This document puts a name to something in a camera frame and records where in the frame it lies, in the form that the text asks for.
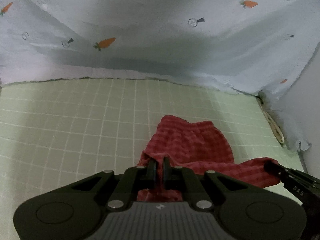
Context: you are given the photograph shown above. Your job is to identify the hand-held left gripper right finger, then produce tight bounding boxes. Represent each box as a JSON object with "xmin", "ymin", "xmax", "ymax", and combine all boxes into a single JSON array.
[{"xmin": 162, "ymin": 157, "xmax": 253, "ymax": 211}]

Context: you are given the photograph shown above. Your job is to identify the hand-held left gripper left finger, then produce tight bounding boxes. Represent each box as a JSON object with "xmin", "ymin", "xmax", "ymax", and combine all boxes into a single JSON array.
[{"xmin": 65, "ymin": 158, "xmax": 157, "ymax": 212}]

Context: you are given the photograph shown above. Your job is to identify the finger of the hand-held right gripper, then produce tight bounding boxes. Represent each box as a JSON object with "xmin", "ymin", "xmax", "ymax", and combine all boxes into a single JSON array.
[{"xmin": 264, "ymin": 161, "xmax": 291, "ymax": 182}]

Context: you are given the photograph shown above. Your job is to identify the red checkered pants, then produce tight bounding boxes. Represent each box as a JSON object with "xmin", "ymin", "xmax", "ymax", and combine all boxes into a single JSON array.
[{"xmin": 137, "ymin": 115, "xmax": 282, "ymax": 203}]

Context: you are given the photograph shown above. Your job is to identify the green grid bed mat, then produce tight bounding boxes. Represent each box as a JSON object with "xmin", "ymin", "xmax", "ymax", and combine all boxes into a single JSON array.
[{"xmin": 0, "ymin": 77, "xmax": 305, "ymax": 214}]

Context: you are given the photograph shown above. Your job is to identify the light blue carrot-print sheet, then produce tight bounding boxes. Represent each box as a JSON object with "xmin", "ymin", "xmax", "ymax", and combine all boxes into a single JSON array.
[{"xmin": 0, "ymin": 0, "xmax": 320, "ymax": 153}]

